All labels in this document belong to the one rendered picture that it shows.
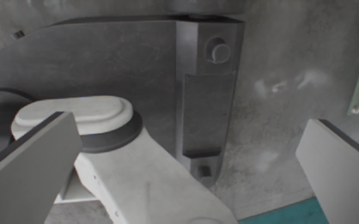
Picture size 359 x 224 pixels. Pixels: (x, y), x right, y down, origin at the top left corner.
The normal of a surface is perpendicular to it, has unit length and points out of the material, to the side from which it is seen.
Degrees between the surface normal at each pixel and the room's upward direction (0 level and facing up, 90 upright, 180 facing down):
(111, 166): 90
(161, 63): 0
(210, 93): 0
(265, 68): 0
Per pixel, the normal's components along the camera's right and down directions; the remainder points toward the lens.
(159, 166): 0.01, -0.86
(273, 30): 0.16, 0.51
